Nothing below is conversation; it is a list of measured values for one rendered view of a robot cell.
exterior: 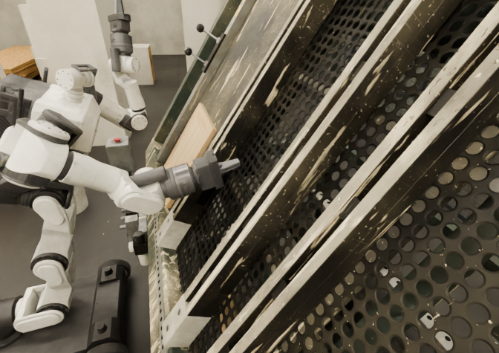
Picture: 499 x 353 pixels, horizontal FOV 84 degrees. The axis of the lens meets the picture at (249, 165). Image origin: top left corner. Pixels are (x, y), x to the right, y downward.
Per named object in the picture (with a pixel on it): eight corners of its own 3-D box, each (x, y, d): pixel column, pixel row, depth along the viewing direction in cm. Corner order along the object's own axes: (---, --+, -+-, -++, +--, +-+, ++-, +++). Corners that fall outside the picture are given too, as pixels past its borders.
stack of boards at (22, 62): (21, 65, 685) (13, 45, 661) (67, 64, 704) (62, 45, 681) (-47, 96, 481) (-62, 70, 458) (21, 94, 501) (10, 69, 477)
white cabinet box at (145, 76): (127, 79, 602) (120, 43, 564) (155, 79, 613) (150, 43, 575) (124, 85, 565) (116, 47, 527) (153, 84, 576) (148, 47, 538)
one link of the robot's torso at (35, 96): (-30, 187, 87) (-28, 80, 74) (11, 140, 115) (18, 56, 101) (79, 201, 101) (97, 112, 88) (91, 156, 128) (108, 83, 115)
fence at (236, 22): (163, 158, 155) (156, 156, 153) (255, -7, 127) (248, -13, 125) (163, 163, 151) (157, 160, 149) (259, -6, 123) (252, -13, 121)
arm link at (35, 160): (125, 167, 65) (28, 133, 52) (105, 206, 65) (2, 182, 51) (112, 154, 73) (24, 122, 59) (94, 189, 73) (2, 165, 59)
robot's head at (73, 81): (53, 91, 93) (56, 65, 89) (75, 88, 102) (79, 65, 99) (70, 99, 93) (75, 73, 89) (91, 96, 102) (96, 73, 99)
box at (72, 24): (95, 119, 416) (55, -21, 323) (137, 117, 427) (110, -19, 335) (76, 147, 342) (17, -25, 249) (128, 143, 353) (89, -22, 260)
